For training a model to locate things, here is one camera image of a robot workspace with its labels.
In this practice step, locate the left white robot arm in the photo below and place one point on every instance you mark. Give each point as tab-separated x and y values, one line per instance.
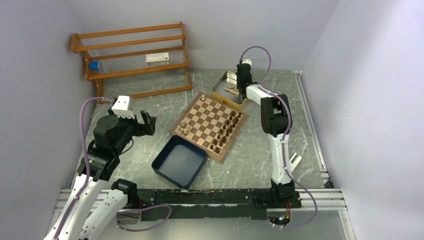
78	221

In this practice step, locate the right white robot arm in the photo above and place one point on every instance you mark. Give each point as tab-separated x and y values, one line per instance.
276	120

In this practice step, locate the blue square tray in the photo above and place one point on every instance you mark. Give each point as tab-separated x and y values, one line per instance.
179	162

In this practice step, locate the wooden shelf rack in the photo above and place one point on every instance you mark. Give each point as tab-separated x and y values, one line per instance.
122	53

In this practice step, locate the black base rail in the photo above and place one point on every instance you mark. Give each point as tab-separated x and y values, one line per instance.
252	203

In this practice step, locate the small white plastic part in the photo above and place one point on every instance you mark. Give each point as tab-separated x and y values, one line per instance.
294	161

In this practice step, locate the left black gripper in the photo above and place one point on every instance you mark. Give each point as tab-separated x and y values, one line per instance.
148	127

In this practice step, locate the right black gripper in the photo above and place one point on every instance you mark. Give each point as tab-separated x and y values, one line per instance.
237	80

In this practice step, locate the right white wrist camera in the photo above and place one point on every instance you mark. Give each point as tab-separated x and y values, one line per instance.
246	61

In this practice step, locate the white red box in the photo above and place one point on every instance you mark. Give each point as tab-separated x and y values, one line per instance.
154	59

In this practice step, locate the wooden chess board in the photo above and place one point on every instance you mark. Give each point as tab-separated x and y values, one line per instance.
206	118

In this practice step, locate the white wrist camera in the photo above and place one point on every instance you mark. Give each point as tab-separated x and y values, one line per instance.
123	106
246	61

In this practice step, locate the gold metal tin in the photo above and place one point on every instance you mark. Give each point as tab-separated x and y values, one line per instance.
228	79

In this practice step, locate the light chess pieces pile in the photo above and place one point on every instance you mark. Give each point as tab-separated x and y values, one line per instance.
232	90

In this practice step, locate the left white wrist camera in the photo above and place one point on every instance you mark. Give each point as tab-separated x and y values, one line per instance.
123	106

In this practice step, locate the dark chess pieces group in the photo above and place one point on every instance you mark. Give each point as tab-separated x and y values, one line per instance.
223	140

